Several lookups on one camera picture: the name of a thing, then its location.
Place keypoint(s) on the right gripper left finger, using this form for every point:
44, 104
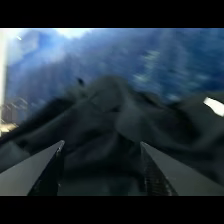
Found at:
33, 175

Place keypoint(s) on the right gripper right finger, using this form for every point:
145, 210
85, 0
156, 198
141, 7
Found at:
176, 176

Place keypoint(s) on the dark grey garment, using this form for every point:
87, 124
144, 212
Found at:
113, 123

